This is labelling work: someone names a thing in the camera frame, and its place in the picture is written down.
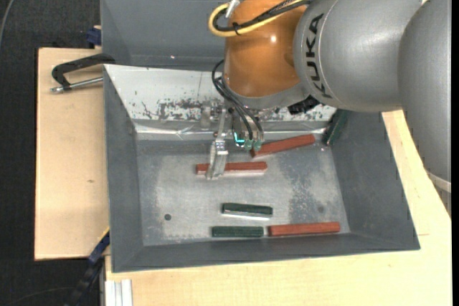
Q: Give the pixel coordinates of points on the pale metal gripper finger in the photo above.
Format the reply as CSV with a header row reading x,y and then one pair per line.
x,y
221,159
212,165

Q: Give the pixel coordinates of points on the red-brown flat block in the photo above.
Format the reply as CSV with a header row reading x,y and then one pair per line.
x,y
287,144
305,228
247,166

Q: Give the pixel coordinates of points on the grey metal bin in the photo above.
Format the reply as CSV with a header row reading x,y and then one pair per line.
x,y
201,204

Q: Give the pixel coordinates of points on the dark green flat block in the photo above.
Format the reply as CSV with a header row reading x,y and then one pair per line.
x,y
335,128
237,231
247,208

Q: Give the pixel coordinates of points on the pale wood flat board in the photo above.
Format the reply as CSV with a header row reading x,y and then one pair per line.
x,y
68,161

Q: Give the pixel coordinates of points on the black cylinder on white bracket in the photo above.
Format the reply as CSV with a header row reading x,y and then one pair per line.
x,y
299,106

